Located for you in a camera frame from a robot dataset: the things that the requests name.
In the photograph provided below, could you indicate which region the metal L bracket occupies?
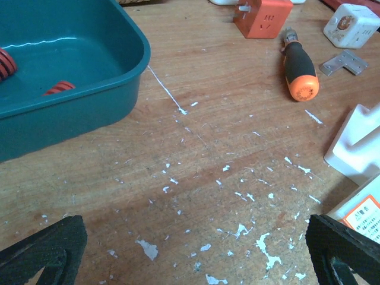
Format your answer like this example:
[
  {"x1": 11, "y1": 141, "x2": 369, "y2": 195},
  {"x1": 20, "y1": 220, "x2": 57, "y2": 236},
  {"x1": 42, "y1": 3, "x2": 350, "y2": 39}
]
[{"x1": 319, "y1": 49, "x2": 369, "y2": 77}]

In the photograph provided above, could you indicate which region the white box with warning label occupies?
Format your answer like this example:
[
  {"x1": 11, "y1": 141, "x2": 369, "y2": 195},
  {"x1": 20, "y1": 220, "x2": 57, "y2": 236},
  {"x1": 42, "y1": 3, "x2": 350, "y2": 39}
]
[{"x1": 327, "y1": 173, "x2": 380, "y2": 243}]

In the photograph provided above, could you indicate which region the orange cube power socket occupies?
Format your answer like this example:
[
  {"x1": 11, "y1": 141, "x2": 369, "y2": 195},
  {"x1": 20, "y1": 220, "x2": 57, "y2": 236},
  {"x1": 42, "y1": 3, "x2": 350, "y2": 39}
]
[{"x1": 233, "y1": 0, "x2": 293, "y2": 39}]

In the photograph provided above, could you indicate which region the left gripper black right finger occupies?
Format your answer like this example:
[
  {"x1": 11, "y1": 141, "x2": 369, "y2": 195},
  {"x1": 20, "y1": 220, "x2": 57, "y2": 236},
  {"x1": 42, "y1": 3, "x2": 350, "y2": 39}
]
[{"x1": 306, "y1": 214, "x2": 379, "y2": 284}]

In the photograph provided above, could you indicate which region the red spring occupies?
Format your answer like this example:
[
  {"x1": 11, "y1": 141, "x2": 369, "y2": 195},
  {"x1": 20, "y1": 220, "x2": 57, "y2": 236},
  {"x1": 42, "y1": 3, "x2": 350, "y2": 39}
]
[
  {"x1": 0, "y1": 48, "x2": 17, "y2": 81},
  {"x1": 43, "y1": 80, "x2": 75, "y2": 96}
]

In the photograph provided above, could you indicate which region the teal plastic tray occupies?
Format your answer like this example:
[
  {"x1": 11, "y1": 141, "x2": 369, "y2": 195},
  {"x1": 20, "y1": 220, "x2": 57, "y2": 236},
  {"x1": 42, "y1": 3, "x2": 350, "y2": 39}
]
[{"x1": 1, "y1": 1, "x2": 151, "y2": 162}]

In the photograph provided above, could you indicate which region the white cube power socket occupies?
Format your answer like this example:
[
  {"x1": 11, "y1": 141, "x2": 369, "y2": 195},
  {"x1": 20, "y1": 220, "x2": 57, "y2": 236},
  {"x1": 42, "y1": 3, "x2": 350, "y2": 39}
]
[{"x1": 323, "y1": 4, "x2": 379, "y2": 49}]

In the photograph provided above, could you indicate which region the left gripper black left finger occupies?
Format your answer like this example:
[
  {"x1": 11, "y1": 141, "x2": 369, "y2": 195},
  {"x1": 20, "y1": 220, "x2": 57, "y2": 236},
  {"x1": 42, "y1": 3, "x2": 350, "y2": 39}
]
[{"x1": 1, "y1": 215, "x2": 87, "y2": 284}]

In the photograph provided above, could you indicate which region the orange black screwdriver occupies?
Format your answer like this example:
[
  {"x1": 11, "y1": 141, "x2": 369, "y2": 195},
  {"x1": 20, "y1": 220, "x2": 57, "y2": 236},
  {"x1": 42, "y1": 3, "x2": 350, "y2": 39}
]
[{"x1": 283, "y1": 27, "x2": 319, "y2": 102}]

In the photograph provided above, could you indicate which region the white peg base plate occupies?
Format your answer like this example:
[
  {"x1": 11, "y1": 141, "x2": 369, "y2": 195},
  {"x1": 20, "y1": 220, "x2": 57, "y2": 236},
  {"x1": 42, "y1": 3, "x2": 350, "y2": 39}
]
[{"x1": 324, "y1": 104, "x2": 379, "y2": 186}]

